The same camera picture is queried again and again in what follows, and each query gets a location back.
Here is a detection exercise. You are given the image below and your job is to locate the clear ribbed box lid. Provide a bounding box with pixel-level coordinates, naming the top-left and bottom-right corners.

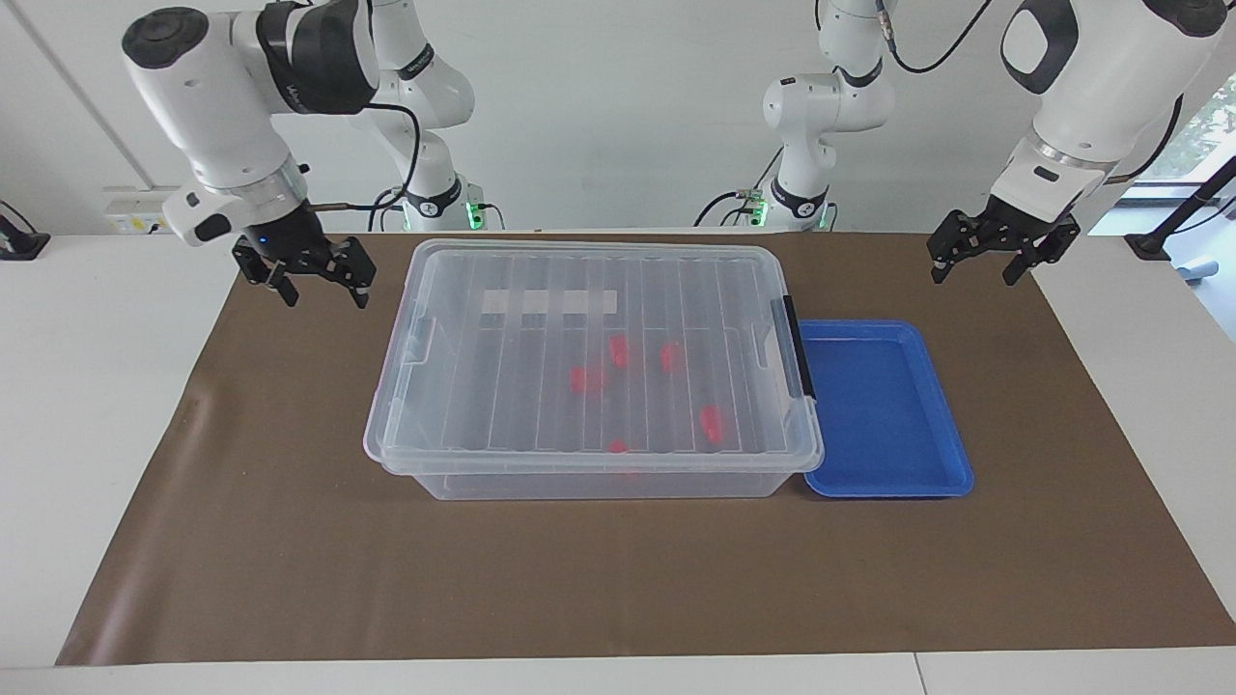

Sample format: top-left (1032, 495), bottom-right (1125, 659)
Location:
top-left (363, 238), bottom-right (825, 478)

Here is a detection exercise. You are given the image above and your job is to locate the blue plastic tray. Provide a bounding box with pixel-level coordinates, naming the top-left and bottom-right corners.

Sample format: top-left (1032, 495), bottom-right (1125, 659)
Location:
top-left (798, 320), bottom-right (974, 499)

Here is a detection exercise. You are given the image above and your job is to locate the clear plastic storage box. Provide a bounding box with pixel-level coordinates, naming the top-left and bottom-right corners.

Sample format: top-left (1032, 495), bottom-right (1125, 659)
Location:
top-left (372, 241), bottom-right (822, 501)

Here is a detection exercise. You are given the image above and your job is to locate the black angled stand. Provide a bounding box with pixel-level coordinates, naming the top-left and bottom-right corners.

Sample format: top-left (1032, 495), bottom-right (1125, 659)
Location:
top-left (1125, 154), bottom-right (1236, 262)

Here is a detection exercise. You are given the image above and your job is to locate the window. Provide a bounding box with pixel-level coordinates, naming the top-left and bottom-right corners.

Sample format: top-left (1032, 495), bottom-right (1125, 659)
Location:
top-left (1144, 75), bottom-right (1236, 184)

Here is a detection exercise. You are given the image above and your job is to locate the black table clamp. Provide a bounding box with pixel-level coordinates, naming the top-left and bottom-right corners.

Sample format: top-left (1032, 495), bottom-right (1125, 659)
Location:
top-left (0, 201), bottom-right (51, 262)

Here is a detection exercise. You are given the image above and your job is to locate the brown table mat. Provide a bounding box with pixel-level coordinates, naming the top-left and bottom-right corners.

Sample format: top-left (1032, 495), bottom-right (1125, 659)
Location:
top-left (55, 232), bottom-right (1236, 667)

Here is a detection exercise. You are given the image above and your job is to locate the black base cable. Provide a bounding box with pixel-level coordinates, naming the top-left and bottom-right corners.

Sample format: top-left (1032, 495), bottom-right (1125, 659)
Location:
top-left (367, 186), bottom-right (408, 234)
top-left (693, 174), bottom-right (781, 229)

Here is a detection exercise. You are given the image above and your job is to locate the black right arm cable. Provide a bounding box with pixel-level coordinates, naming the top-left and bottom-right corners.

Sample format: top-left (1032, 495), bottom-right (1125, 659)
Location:
top-left (307, 101), bottom-right (423, 211)

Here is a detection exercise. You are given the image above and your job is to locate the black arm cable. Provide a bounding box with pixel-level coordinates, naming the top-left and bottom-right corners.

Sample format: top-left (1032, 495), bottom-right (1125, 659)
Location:
top-left (307, 101), bottom-right (423, 211)
top-left (874, 0), bottom-right (1185, 184)

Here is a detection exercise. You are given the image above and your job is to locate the white wall power socket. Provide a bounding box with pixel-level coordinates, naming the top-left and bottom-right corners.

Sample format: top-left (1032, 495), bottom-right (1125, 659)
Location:
top-left (104, 188), bottom-right (180, 236)

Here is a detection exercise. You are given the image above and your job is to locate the black box latch handle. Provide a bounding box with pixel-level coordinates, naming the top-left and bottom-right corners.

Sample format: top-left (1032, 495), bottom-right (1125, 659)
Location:
top-left (782, 295), bottom-right (818, 402)

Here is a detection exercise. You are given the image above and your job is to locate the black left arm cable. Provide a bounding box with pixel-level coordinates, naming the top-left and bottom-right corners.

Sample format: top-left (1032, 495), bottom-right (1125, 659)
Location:
top-left (874, 0), bottom-right (1185, 184)

